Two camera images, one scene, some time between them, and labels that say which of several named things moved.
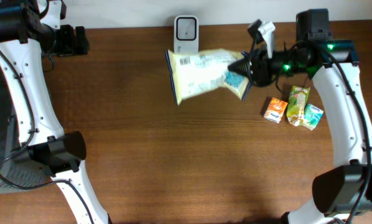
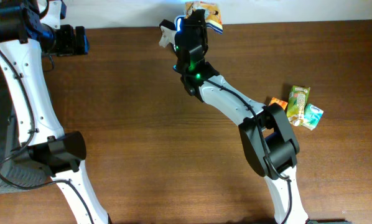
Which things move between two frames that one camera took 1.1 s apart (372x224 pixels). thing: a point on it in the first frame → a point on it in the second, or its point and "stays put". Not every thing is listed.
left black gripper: [72, 47] stays put
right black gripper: [255, 70] → [198, 30]
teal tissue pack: [312, 115] stays put
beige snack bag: [191, 73] → [213, 14]
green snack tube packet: [297, 100] stays put
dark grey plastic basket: [7, 174] stays put
